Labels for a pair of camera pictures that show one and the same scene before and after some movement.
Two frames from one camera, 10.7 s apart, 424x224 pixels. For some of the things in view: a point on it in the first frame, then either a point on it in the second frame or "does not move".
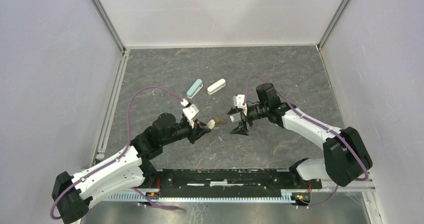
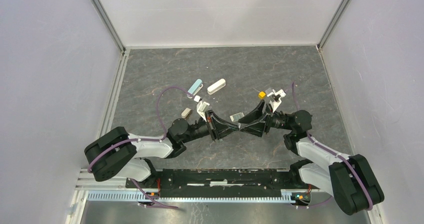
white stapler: (217, 85) does not move
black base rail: (219, 182) does not move
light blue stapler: (194, 89) does not move
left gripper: (199, 129) -> (211, 118)
